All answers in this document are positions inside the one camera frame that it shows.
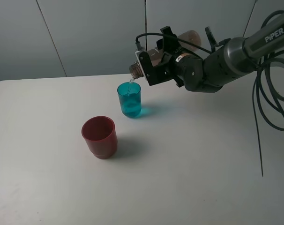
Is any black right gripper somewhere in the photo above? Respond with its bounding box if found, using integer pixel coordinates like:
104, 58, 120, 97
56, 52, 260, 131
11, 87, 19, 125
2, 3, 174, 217
140, 26, 219, 86

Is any brown transparent plastic bottle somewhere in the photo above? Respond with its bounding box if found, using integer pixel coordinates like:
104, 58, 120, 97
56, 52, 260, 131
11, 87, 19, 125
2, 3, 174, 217
129, 30, 202, 79

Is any teal transparent plastic cup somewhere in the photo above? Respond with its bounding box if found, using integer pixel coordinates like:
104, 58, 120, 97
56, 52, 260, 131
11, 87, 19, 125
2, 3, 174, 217
117, 82, 141, 118

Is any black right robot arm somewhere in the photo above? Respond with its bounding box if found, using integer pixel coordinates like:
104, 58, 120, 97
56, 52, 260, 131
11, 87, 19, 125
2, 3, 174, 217
135, 10, 284, 93

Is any red plastic cup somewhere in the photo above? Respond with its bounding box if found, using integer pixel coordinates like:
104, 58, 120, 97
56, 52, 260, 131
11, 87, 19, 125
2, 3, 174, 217
81, 116, 118, 159

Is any black camera cable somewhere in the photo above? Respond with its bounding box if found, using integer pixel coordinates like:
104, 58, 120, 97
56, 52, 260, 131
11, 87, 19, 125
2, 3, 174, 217
135, 32, 214, 54

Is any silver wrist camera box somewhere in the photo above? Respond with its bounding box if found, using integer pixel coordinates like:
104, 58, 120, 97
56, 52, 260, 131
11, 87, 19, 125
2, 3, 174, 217
135, 50, 146, 79

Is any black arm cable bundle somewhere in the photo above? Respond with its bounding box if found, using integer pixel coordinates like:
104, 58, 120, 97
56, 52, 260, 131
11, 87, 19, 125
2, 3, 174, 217
252, 9, 284, 178

